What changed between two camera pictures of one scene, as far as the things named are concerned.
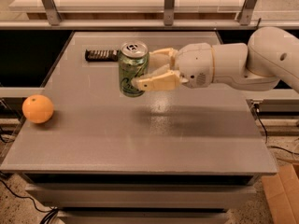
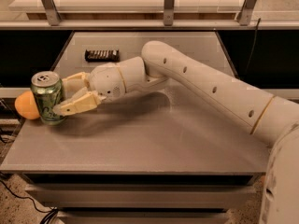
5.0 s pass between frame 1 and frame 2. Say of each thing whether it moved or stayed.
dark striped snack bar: stayed
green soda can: moved
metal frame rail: stayed
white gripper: moved
